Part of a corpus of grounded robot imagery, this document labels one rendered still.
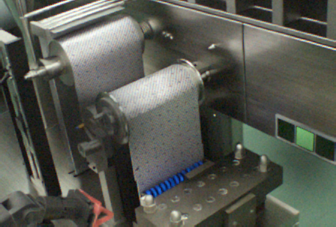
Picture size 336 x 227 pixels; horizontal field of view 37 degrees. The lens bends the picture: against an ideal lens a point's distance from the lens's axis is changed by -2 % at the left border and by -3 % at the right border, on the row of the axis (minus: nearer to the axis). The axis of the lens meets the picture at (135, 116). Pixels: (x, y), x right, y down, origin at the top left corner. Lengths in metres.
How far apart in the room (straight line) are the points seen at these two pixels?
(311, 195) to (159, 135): 1.78
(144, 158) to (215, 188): 0.21
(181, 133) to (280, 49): 0.36
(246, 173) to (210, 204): 0.16
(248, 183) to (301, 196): 1.61
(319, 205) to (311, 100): 1.75
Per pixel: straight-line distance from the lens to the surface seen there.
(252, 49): 1.31
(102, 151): 1.37
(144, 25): 1.61
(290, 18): 1.25
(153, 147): 1.36
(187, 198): 1.37
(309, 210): 2.91
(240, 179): 1.42
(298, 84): 1.25
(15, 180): 1.81
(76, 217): 1.27
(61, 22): 1.45
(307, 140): 1.30
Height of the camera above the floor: 1.89
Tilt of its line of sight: 29 degrees down
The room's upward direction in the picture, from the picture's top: 9 degrees counter-clockwise
